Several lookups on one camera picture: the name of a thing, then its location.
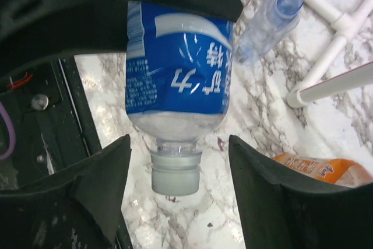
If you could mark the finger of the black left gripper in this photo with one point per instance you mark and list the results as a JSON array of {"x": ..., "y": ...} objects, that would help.
[{"x": 36, "y": 31}]

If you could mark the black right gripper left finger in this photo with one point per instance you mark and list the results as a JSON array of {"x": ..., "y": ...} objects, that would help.
[{"x": 77, "y": 207}]

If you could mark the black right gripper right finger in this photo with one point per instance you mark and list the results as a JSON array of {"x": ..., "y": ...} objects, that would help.
[{"x": 281, "y": 208}]

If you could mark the blue white Pocari cap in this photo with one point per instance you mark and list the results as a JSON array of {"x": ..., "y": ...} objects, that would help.
[{"x": 176, "y": 174}]

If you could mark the blue label Pocari bottle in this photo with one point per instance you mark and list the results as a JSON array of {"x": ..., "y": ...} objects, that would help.
[{"x": 178, "y": 72}]

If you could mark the clear blue-tinted plastic bottle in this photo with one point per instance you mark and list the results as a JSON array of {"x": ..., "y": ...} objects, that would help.
[{"x": 270, "y": 24}]

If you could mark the orange tea bottle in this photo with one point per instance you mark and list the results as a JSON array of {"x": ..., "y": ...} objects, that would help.
[{"x": 341, "y": 172}]

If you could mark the white vertical pole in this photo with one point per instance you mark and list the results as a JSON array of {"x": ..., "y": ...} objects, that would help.
[{"x": 357, "y": 77}]

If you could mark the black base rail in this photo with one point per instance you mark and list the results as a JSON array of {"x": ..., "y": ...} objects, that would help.
[{"x": 50, "y": 126}]

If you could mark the white PVC pipe frame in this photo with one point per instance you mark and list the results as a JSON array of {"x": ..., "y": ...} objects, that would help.
[{"x": 346, "y": 27}]

